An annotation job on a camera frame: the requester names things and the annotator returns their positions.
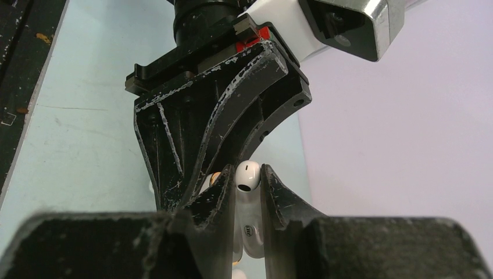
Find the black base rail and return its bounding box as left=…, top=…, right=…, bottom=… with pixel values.
left=1, top=1, right=68, bottom=192

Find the white earbud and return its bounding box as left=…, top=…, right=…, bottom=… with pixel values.
left=235, top=160, right=265, bottom=259

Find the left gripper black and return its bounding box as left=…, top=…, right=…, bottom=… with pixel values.
left=124, top=15, right=312, bottom=212

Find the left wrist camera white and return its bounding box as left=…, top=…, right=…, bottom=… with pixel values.
left=245, top=0, right=409, bottom=62

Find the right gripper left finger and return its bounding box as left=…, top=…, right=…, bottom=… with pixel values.
left=1, top=165, right=235, bottom=278

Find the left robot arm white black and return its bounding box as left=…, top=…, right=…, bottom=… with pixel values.
left=125, top=1, right=312, bottom=212

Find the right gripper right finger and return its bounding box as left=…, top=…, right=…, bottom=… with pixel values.
left=260, top=164, right=492, bottom=278

